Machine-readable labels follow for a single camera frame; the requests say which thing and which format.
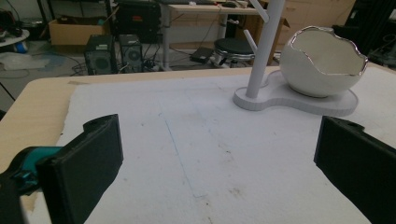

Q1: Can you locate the flat black device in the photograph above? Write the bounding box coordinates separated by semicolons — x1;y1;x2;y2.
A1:
190;46;215;64

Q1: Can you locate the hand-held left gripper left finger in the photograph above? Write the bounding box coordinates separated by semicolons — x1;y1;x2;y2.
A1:
35;113;124;224

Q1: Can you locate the clear plastic sheet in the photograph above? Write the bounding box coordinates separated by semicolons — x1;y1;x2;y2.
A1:
0;50;51;71

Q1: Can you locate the white branched jewelry stand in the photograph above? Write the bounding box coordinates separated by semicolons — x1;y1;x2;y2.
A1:
232;0;360;118

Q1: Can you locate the white-legged wooden desk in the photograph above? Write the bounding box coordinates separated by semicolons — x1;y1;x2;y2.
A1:
160;2;261;71

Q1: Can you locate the black equipment case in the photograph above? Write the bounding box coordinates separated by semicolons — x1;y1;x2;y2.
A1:
115;0;163;45

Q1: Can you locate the open cardboard box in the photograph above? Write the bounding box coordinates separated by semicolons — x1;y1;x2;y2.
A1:
48;18;109;47

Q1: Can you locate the white eggshell bowl silver rim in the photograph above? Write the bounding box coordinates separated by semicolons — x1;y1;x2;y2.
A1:
278;25;370;99

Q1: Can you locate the light wooden cabinet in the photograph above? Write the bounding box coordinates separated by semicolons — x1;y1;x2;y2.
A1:
281;0;357;40

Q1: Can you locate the black computer tower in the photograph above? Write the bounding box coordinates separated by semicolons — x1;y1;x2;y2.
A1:
118;34;145;74
84;34;119;76

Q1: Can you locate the round white table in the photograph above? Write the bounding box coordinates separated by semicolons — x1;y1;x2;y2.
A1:
0;29;31;49

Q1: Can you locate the white foam mat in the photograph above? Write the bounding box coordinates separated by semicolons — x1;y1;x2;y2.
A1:
27;65;396;224

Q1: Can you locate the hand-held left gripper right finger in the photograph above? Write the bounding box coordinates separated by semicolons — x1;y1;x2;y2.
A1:
313;115;396;224

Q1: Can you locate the black round stool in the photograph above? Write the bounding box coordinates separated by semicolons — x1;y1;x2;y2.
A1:
213;37;257;68

